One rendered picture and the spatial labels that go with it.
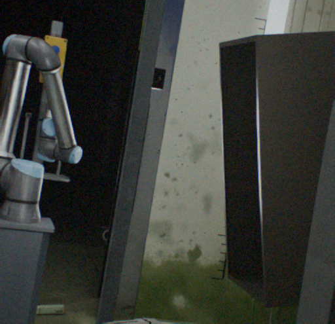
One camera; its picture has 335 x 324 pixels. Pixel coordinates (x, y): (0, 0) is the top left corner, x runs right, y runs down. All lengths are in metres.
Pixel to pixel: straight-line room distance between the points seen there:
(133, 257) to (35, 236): 1.02
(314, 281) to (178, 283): 2.87
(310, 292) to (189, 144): 2.79
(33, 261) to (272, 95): 1.31
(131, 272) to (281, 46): 1.71
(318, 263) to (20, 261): 2.12
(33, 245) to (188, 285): 1.28
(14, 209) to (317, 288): 2.16
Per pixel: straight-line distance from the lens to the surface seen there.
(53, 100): 4.11
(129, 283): 4.81
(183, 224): 4.81
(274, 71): 3.72
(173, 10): 4.74
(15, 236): 3.89
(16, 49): 4.07
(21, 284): 3.93
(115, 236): 2.75
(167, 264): 4.83
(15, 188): 3.93
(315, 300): 2.03
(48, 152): 4.32
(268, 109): 3.72
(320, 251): 2.02
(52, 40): 4.78
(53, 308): 4.96
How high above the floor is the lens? 1.25
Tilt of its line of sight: 3 degrees down
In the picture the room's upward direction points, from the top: 9 degrees clockwise
